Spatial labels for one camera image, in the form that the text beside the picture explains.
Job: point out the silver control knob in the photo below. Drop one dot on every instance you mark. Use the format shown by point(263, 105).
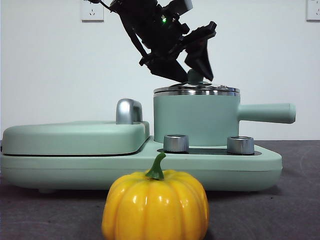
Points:
point(240, 145)
point(176, 143)

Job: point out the white wall socket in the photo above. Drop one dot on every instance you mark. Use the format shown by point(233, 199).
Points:
point(92, 16)
point(313, 12)

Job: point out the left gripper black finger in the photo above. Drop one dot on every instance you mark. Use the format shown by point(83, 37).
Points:
point(200, 60)
point(167, 68)

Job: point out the glass pot lid green knob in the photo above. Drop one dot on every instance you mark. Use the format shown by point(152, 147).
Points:
point(193, 77)

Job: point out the green breakfast machine base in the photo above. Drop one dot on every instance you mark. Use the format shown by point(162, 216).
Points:
point(75, 172)

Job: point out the yellow toy pumpkin green stem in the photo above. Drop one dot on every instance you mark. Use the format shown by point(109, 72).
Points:
point(155, 205)

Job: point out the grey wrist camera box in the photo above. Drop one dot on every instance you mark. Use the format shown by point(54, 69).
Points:
point(183, 6)

